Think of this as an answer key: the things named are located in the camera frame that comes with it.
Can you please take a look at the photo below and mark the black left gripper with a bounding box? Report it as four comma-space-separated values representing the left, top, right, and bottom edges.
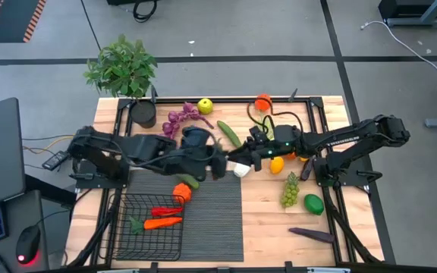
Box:
171, 146, 228, 182

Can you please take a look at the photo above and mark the white cable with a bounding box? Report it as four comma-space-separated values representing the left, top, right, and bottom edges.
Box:
360, 20, 437, 84

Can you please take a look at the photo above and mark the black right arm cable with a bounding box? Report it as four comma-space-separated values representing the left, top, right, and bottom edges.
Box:
246, 101, 306, 133

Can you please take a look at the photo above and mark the black metal table frame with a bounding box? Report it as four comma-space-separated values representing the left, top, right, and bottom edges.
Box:
68, 96, 385, 266

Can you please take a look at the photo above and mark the white green leek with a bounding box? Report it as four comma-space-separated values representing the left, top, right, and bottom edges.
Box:
233, 116, 275, 178

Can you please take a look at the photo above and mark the black desk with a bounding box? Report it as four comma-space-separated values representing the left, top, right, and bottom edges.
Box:
0, 189, 51, 273

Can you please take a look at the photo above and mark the orange striped dark mat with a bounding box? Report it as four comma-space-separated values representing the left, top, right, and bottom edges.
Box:
0, 0, 48, 44

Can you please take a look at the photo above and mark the red chili pepper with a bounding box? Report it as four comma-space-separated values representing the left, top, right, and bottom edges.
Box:
150, 206, 184, 218

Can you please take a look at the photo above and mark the green lime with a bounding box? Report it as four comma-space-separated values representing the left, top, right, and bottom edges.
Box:
303, 193, 325, 216

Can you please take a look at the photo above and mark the light green cucumber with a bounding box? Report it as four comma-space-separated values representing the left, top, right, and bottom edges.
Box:
216, 120, 243, 149

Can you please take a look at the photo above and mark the green grape bunch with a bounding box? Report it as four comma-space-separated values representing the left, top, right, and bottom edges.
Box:
281, 171, 300, 209

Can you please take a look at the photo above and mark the dark green cucumber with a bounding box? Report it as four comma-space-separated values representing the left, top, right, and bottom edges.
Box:
175, 173, 200, 190

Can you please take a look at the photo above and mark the green potted plant black pot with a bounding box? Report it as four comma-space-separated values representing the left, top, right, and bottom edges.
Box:
83, 33, 159, 129

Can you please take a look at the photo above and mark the black computer mouse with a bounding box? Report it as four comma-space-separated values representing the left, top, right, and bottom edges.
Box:
15, 224, 42, 265

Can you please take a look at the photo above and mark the purple eggplant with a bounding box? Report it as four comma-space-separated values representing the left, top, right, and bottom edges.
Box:
288, 227, 335, 244
300, 155, 317, 182

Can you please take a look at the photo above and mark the grey woven placemat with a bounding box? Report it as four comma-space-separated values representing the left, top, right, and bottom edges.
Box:
126, 169, 244, 262

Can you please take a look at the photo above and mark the coiled black cable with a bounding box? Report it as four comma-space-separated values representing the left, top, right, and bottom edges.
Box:
132, 0, 159, 24

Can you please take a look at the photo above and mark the yellow lemon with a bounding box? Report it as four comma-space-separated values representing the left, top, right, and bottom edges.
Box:
269, 155, 285, 175

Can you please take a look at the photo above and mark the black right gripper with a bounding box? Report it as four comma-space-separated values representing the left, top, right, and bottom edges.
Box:
228, 127, 280, 172

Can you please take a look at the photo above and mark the yellow-green apple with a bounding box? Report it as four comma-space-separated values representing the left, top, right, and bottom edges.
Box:
196, 98, 215, 115

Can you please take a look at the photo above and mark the purple onion bunch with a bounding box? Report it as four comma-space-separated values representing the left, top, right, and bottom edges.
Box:
161, 101, 215, 140

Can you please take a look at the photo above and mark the small black handheld device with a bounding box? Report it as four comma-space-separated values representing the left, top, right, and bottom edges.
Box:
42, 150, 70, 171

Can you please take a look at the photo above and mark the black wire basket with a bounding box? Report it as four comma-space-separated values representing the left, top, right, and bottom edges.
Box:
108, 193, 186, 262

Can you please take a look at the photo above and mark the orange carrot green top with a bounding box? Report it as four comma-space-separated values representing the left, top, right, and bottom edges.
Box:
129, 215, 184, 235

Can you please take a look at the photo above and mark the dark desk base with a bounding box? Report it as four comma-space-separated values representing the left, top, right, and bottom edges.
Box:
377, 0, 437, 30

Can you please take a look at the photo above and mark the red tomato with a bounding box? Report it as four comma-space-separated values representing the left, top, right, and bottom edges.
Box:
254, 93, 273, 112

